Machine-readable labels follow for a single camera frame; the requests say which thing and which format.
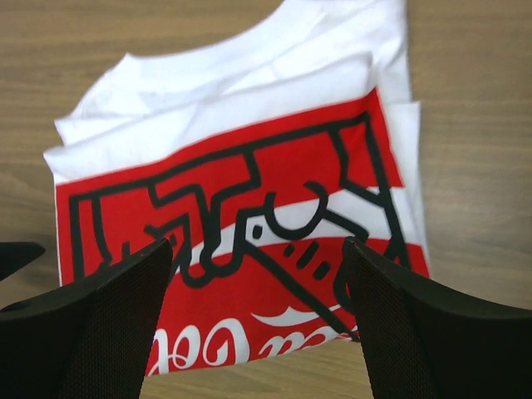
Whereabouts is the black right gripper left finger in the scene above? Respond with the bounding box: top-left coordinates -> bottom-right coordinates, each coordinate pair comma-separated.
1,239 -> 173,398

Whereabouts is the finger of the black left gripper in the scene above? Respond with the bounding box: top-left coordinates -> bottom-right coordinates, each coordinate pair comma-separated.
0,242 -> 46,280

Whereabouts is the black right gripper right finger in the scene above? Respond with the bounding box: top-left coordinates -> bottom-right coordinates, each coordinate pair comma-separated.
342,237 -> 531,398

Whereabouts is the white t shirt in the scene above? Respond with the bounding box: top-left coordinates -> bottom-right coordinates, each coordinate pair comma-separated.
44,1 -> 429,375

